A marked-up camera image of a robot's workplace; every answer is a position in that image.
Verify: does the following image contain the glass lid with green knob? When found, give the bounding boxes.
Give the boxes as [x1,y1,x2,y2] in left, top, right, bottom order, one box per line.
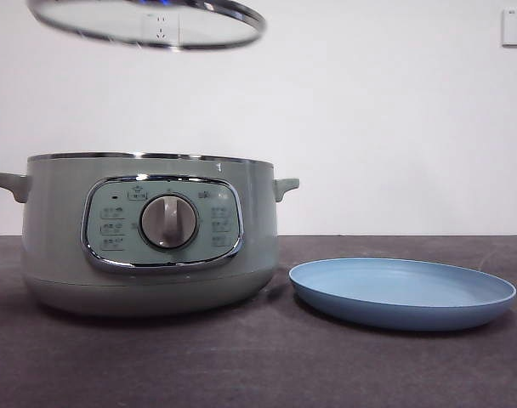
[26,0,268,53]

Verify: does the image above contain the light blue round plate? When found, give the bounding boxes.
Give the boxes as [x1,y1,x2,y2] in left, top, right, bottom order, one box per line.
[288,257,517,332]

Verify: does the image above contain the pale green electric steamer pot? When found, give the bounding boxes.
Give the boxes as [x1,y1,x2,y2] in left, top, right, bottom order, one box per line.
[0,151,301,318]

